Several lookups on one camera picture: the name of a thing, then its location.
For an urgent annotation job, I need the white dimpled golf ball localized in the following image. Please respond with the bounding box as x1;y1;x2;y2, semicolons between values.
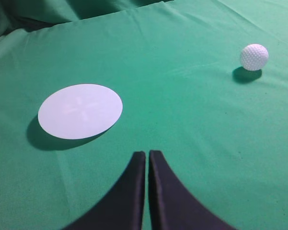
240;44;269;71

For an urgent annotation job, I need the green backdrop cloth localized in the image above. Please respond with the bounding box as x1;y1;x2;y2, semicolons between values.
0;0;158;36

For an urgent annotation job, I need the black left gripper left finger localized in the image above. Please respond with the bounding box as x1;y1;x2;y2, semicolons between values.
64;151;146;230

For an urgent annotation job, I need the white round plate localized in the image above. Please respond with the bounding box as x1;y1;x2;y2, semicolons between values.
37;84;123;140

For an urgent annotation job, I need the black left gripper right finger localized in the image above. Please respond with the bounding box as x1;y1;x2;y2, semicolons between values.
148;150;235;230

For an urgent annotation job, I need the green table cloth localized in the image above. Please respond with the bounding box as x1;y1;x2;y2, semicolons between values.
0;0;288;230

